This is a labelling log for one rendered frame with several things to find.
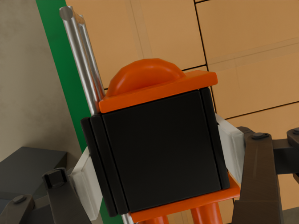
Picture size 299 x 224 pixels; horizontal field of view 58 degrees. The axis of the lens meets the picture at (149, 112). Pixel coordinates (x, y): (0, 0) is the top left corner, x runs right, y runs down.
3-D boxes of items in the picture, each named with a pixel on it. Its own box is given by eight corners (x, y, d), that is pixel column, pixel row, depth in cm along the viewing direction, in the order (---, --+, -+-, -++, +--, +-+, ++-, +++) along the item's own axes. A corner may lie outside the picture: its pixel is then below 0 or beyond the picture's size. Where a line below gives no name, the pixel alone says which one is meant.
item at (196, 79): (220, 167, 23) (242, 197, 18) (134, 189, 23) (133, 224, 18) (199, 69, 21) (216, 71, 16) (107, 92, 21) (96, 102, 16)
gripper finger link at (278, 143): (259, 155, 13) (321, 141, 13) (226, 129, 18) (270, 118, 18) (264, 184, 13) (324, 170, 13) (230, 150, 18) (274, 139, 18)
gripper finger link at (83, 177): (97, 220, 15) (84, 223, 15) (110, 170, 22) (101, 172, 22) (82, 170, 14) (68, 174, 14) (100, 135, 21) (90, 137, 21)
